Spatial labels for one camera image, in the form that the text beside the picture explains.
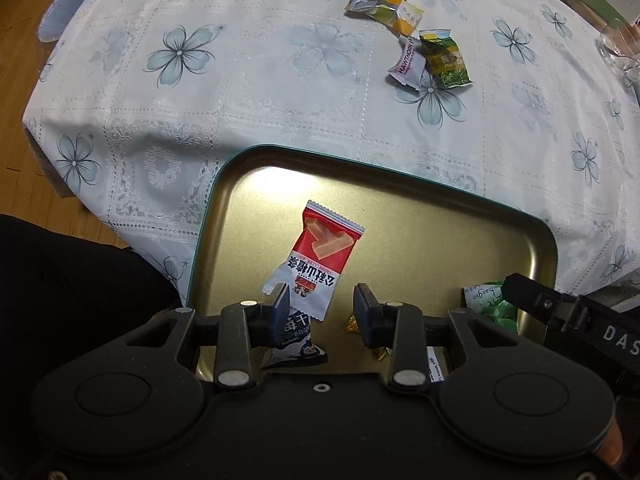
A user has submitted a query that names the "green white snack packet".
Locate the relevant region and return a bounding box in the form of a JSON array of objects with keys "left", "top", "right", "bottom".
[{"left": 461, "top": 282, "right": 519, "bottom": 334}]

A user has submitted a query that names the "white orange snack packet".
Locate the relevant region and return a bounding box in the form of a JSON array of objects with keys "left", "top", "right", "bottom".
[{"left": 392, "top": 2, "right": 427, "bottom": 37}]

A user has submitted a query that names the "green yellow snack packet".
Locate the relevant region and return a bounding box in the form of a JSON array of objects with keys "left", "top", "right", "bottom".
[{"left": 418, "top": 30, "right": 474, "bottom": 91}]

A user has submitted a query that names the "blue round stool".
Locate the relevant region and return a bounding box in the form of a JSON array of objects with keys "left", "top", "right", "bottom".
[{"left": 37, "top": 0, "right": 114, "bottom": 44}]

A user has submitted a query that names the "gold metal tray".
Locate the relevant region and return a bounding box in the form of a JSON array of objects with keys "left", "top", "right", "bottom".
[{"left": 187, "top": 144, "right": 559, "bottom": 376}]

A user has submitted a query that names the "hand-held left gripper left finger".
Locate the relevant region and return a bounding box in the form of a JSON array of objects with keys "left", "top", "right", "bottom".
[{"left": 125, "top": 282, "right": 292, "bottom": 392}]

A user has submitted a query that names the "white floral tablecloth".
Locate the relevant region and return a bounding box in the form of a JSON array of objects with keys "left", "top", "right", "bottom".
[{"left": 22, "top": 0, "right": 640, "bottom": 307}]

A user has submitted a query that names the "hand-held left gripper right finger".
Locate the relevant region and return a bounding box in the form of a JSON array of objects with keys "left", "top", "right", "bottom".
[{"left": 353, "top": 284, "right": 521, "bottom": 392}]

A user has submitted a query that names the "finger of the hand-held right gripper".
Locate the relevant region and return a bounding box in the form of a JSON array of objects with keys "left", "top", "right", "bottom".
[{"left": 501, "top": 272, "right": 583, "bottom": 333}]

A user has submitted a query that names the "blue white milk candy packet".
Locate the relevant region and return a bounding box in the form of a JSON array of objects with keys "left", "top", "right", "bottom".
[{"left": 259, "top": 310, "right": 329, "bottom": 371}]

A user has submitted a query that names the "pink white snack packet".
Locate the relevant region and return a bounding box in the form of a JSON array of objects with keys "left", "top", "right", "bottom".
[{"left": 386, "top": 37, "right": 427, "bottom": 92}]

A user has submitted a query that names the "red white snack packet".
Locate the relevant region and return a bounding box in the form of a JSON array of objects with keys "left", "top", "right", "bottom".
[{"left": 261, "top": 200, "right": 366, "bottom": 321}]

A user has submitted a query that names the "clear glass cup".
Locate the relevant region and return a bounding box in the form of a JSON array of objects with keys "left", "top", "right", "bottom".
[{"left": 598, "top": 17, "right": 640, "bottom": 79}]

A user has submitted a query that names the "yellow grey snack packet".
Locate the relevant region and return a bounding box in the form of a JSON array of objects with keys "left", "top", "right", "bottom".
[{"left": 344, "top": 0, "right": 402, "bottom": 24}]

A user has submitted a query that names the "gold foil candy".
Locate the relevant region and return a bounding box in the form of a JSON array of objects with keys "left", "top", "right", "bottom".
[{"left": 342, "top": 312, "right": 396, "bottom": 362}]

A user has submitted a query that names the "person's black clothing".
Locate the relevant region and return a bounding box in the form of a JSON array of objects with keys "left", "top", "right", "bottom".
[{"left": 0, "top": 212, "right": 182, "bottom": 480}]

